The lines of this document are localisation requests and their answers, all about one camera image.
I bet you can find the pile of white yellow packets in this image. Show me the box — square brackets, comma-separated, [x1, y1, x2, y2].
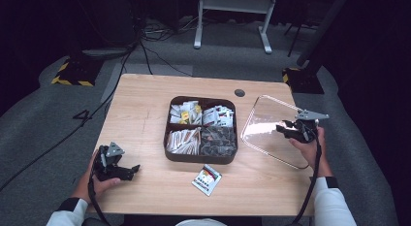
[169, 100, 204, 125]

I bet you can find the person's right hand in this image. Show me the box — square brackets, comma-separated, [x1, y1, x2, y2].
[288, 126, 334, 179]

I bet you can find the hand-held gripper cable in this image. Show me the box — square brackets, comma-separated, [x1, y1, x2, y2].
[291, 120, 324, 226]
[86, 177, 112, 226]

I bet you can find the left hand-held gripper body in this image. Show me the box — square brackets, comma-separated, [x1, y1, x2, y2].
[92, 141, 129, 182]

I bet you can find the brown divided box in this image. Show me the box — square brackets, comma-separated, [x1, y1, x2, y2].
[163, 95, 239, 165]

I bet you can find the clear box lid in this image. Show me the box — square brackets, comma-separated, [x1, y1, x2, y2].
[239, 94, 312, 171]

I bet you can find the dark metal stand pole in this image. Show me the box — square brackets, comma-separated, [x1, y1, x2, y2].
[296, 0, 352, 68]

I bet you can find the pile of white red packets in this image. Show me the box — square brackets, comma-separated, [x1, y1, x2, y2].
[202, 104, 235, 128]

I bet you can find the white desk frame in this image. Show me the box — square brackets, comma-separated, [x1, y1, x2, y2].
[193, 0, 279, 55]

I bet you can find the left hand-held gripper cable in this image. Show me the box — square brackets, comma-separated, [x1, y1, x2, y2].
[86, 177, 112, 226]

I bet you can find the pile of dark packets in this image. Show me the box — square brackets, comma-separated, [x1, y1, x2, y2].
[200, 125, 237, 157]

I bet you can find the pile of long stick sachets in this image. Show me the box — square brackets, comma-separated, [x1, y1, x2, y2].
[166, 127, 202, 155]

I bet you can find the right hand-held gripper cable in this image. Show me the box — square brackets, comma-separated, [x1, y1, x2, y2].
[291, 120, 324, 226]

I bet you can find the person's left hand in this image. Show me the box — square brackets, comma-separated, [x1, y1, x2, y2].
[71, 149, 121, 205]

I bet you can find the long black floor cable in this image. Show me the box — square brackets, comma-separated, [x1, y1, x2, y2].
[0, 41, 139, 192]

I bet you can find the person's white shirt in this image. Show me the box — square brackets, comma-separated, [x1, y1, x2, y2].
[174, 218, 228, 226]

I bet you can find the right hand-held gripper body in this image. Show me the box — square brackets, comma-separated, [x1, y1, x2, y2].
[284, 109, 331, 144]

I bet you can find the bundle of floor cables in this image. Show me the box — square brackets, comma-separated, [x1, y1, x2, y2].
[141, 15, 203, 44]

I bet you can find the yellow black striped stand base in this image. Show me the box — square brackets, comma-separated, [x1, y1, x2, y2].
[50, 58, 105, 87]
[281, 67, 326, 95]

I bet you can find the white striped sachet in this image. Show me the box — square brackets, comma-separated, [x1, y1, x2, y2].
[191, 163, 223, 198]

